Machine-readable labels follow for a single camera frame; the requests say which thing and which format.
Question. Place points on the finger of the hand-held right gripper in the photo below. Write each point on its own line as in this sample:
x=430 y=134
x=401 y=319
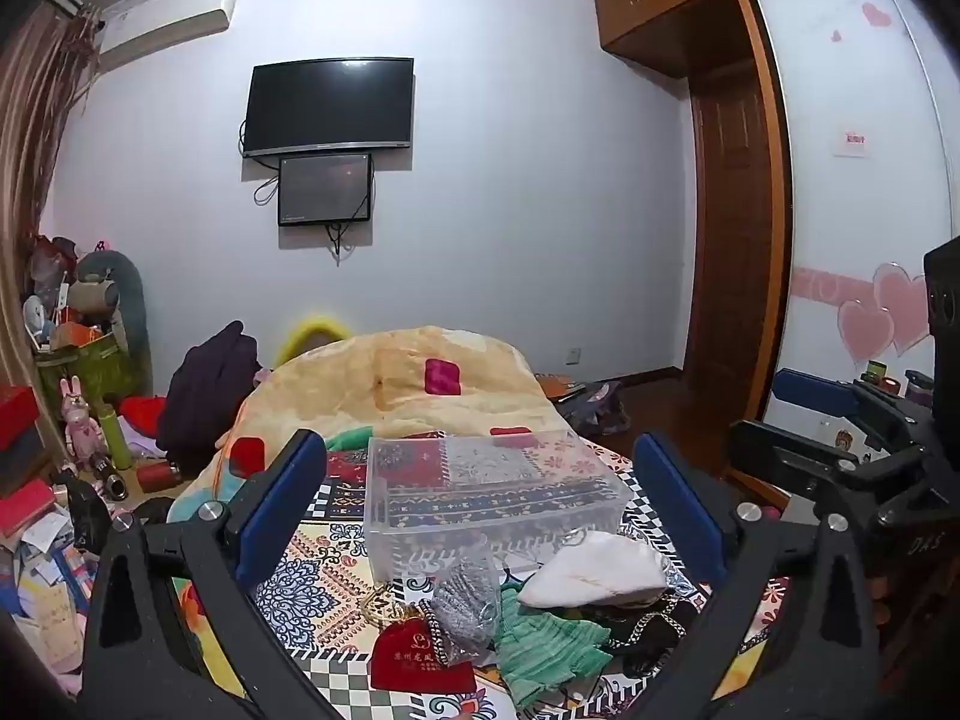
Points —
x=814 y=392
x=780 y=450

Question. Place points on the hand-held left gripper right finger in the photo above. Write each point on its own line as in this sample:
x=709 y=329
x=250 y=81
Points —
x=679 y=502

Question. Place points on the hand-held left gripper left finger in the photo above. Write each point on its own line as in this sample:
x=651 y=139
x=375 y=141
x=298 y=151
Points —
x=279 y=499

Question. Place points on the white fabric pouch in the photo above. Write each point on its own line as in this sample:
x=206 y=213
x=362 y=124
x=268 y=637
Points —
x=592 y=570

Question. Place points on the green knitted cloth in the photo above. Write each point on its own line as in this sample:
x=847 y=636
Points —
x=547 y=645

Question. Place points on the clear plastic storage box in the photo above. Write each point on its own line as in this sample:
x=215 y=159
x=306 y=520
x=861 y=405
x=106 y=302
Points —
x=480 y=495

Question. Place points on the grey knitted pouch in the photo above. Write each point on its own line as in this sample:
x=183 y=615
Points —
x=465 y=607

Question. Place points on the teal cloth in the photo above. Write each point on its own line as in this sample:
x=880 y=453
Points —
x=346 y=439

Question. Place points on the purple bag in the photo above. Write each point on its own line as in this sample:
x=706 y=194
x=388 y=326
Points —
x=596 y=409

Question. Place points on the red thermos flask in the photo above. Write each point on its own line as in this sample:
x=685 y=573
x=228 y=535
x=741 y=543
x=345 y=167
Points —
x=156 y=477

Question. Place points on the yellow fleece blanket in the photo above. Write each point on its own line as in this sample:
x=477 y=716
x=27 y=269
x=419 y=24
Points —
x=360 y=390

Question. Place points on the dark purple jacket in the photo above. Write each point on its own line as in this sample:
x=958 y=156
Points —
x=206 y=382

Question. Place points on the red cushion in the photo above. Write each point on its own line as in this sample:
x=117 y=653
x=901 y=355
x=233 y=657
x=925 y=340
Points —
x=142 y=412

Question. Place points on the orange book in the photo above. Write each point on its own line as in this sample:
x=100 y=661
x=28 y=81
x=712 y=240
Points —
x=559 y=386

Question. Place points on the black cylinder flask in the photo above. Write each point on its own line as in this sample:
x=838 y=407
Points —
x=109 y=476

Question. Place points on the brown wooden door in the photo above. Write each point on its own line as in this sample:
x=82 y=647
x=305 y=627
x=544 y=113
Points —
x=731 y=240

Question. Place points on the green bottle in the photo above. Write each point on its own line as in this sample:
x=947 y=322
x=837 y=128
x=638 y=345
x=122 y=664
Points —
x=116 y=439

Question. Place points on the wooden wardrobe with heart stickers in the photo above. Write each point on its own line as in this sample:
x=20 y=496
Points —
x=847 y=202

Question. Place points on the pink rabbit toy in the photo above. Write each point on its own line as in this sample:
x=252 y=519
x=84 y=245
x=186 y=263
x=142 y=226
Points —
x=79 y=420

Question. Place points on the green gift bag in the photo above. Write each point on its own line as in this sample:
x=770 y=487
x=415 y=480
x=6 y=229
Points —
x=86 y=367

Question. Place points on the pile of papers and books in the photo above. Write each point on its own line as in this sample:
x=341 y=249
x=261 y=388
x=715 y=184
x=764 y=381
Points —
x=45 y=577

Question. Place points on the grey-green plush toy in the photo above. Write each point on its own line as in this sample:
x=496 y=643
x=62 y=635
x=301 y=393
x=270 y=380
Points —
x=120 y=277

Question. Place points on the red box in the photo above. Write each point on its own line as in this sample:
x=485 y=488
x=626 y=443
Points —
x=15 y=416

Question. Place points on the striped curtain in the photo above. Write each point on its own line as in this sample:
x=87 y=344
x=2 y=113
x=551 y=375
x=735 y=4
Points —
x=30 y=165

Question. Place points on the white air conditioner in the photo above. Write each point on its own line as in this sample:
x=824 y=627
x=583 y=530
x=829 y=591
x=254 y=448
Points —
x=161 y=22

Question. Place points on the wall socket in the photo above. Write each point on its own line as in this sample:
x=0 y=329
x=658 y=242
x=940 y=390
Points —
x=572 y=355

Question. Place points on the small wall-mounted monitor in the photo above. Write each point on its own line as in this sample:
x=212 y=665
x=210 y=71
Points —
x=325 y=189

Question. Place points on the wall-mounted black television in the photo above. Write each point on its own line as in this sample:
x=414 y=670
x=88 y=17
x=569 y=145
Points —
x=330 y=105

